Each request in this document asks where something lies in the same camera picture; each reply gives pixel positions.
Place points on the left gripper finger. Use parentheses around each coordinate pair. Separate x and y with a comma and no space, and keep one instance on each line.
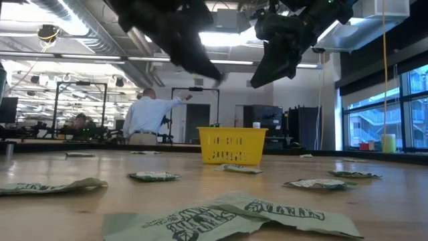
(197,72)
(207,60)

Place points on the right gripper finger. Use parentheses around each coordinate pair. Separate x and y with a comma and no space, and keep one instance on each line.
(287,67)
(269,63)

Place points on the green Stevia sweetener packet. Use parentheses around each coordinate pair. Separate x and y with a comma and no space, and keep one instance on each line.
(284,214)
(50,187)
(306,155)
(160,227)
(238,169)
(138,153)
(155,152)

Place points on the white Truvia sweetener packet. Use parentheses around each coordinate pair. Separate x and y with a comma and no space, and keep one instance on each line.
(354,174)
(80,154)
(154,176)
(317,183)

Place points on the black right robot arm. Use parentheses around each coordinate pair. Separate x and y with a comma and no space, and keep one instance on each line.
(341,8)

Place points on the fluorescent light strip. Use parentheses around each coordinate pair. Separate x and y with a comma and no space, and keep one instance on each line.
(26,54)
(309,66)
(90,57)
(148,59)
(234,62)

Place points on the grey ceiling box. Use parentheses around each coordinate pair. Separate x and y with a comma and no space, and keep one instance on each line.
(227,20)

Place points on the black cabinet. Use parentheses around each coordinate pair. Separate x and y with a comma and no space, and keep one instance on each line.
(267,117)

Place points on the black partition panel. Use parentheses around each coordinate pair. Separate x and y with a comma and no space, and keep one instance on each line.
(304,127)

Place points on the white cup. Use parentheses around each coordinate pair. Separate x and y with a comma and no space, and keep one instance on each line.
(256,125)

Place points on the person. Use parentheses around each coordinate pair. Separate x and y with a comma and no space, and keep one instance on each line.
(147,117)
(80,121)

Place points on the yellow plastic basket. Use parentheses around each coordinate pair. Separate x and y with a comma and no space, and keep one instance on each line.
(230,144)

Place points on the white ceiling air unit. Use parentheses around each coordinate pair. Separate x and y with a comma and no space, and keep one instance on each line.
(368,30)

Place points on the large window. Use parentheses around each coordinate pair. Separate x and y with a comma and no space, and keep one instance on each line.
(374,120)

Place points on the red box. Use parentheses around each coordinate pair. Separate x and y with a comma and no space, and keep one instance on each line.
(364,146)

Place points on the black ceiling device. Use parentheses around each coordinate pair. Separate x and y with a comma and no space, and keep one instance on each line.
(47,33)

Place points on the small white container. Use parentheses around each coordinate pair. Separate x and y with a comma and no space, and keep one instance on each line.
(372,145)

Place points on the yellow-green cylinder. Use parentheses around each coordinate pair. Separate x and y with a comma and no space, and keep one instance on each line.
(389,144)

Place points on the black monitor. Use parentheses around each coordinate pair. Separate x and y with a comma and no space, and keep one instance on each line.
(8,110)

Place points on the black robot station frame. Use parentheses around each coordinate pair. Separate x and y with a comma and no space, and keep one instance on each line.
(80,83)
(195,89)

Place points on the black dome camera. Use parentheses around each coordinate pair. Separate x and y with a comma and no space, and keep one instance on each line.
(318,50)

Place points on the silver ventilation duct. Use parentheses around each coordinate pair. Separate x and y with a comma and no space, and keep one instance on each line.
(100,47)

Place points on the black aluminium table frame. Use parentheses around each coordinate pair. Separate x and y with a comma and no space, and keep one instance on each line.
(100,147)

